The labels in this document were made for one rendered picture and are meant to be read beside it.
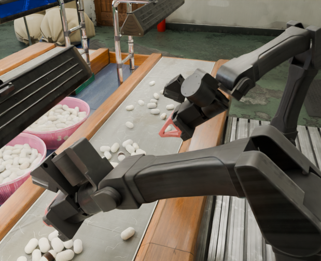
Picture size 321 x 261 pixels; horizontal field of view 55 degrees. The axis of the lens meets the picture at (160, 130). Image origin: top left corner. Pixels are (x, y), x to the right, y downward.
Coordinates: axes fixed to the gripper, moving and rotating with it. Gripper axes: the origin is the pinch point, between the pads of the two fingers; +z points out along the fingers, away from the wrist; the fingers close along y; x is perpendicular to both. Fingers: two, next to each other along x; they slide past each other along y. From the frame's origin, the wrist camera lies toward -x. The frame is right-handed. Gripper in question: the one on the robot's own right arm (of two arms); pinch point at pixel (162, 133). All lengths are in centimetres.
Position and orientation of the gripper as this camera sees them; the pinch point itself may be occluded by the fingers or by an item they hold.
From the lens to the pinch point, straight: 83.6
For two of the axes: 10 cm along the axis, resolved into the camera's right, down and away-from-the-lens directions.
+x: 6.2, 7.4, 2.5
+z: -7.3, 4.3, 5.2
